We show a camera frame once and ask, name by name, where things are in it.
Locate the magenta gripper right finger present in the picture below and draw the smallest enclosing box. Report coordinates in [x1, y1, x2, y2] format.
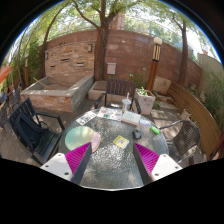
[133, 143, 182, 185]

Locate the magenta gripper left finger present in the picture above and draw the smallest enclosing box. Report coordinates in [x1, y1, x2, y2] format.
[41, 143, 92, 185]

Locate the round green mouse pad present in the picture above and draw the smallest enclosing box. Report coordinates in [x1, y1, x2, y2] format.
[65, 126, 101, 152]

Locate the dark computer mouse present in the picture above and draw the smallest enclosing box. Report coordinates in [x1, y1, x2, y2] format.
[133, 130, 141, 140]

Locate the round glass patio table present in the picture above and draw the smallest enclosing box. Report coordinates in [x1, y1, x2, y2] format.
[80, 117, 169, 190]

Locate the yellow square card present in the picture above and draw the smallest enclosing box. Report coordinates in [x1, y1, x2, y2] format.
[113, 136, 129, 149]

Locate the wicker metal chair right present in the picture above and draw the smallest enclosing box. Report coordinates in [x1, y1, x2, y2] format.
[160, 120, 201, 163]

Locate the black chair left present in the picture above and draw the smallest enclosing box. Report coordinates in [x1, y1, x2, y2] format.
[8, 98, 65, 164]

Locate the black white patterned paper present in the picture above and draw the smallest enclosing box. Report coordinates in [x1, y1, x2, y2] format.
[77, 111, 96, 125]

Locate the white book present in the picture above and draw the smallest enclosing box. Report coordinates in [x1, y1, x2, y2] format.
[121, 111, 141, 125]

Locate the colourful magazine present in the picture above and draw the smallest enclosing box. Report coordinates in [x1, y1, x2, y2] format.
[97, 107, 122, 121]

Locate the plastic cup with straw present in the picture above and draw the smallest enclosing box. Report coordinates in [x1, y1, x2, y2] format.
[122, 94, 131, 112]

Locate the curved wooden bench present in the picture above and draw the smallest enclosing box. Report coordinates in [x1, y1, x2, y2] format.
[168, 82, 221, 159]

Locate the white square planter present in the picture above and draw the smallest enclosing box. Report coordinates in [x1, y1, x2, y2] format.
[135, 88, 156, 115]

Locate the stone raised planter bed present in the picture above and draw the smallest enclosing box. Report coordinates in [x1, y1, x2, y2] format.
[20, 75, 94, 112]

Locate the dark wooden chair far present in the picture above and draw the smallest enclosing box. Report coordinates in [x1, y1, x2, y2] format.
[94, 79, 142, 114]

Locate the tree trunk centre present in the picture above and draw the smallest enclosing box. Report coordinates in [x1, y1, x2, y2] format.
[71, 0, 134, 82]

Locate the white wall box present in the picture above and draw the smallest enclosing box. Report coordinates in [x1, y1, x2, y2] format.
[107, 63, 116, 75]

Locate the wooden lamp post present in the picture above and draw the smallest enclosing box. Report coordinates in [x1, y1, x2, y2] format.
[146, 37, 162, 92]

